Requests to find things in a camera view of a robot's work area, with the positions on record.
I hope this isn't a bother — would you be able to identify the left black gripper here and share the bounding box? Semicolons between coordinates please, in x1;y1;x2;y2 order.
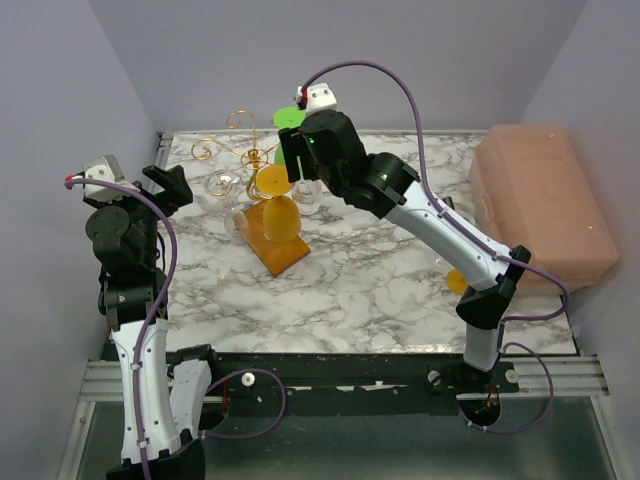
87;164;192;266

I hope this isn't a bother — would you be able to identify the clear wine glass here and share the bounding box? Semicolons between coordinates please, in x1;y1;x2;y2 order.
205;169;250;245
291;180;322;216

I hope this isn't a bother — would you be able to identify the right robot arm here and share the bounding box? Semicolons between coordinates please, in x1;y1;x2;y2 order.
278;110;531;392

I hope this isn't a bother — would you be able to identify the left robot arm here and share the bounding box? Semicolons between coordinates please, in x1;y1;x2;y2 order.
83;155;205;479

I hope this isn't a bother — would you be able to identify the green wine glass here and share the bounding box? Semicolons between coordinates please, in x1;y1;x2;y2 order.
272;106;305;166

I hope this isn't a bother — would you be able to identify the orange hanging wine glass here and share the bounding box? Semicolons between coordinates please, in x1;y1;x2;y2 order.
256;165;301;243

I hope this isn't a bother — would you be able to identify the wooden rack base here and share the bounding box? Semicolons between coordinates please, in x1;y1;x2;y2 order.
242;202;311;277

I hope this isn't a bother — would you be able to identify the orange wine glass on table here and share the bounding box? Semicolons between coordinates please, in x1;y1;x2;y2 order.
445;269;469;295

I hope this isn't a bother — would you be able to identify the black cylinder piece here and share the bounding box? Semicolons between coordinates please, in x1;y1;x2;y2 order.
442;196;456;211

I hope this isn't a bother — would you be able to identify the clear glass on table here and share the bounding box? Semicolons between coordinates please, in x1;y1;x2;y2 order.
432;214;476;269

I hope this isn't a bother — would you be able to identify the pink plastic storage box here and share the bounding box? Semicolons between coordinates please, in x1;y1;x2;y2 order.
468;124;619;291

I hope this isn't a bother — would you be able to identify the gold wire glass rack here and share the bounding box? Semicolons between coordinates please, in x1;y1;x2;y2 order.
190;109;280;201

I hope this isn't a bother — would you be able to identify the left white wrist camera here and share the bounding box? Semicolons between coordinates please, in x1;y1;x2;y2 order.
65;155;140;202

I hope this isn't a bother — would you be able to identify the aluminium frame rail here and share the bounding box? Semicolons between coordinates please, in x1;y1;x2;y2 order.
79;361;123;402

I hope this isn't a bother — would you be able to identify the black mounting rail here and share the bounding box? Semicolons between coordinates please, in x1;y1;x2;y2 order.
159;349;521;419

